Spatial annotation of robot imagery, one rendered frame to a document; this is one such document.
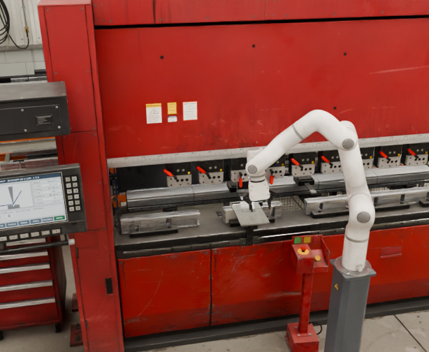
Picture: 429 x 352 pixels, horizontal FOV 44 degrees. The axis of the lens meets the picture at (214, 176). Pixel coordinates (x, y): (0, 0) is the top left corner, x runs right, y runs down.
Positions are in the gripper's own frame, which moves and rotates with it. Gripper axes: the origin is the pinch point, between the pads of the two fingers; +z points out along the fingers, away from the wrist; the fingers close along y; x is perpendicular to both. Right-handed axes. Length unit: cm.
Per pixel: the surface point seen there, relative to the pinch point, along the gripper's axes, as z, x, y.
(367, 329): 133, 70, 80
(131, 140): -32, 55, -63
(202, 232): 35, 61, -29
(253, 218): 27, 50, 3
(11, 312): 80, 80, -164
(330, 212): 39, 71, 58
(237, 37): -82, 52, 5
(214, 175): -1, 62, -17
